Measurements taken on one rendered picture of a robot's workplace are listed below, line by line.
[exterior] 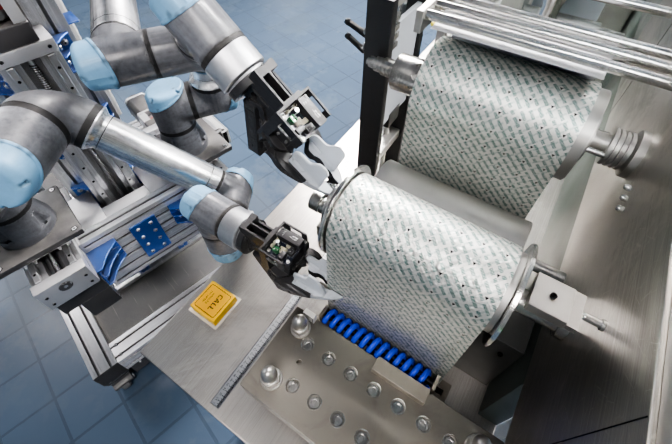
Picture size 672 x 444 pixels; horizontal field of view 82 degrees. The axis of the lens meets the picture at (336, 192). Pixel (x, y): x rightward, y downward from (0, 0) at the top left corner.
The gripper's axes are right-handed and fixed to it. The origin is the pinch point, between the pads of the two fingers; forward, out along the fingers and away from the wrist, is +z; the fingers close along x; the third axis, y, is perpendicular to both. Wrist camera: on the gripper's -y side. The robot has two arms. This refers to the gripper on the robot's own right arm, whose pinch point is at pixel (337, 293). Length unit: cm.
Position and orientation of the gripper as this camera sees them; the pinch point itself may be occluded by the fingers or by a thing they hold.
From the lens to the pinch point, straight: 69.8
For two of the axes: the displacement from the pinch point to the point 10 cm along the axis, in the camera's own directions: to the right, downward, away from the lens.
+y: 0.0, -6.3, -7.7
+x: 5.5, -6.5, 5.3
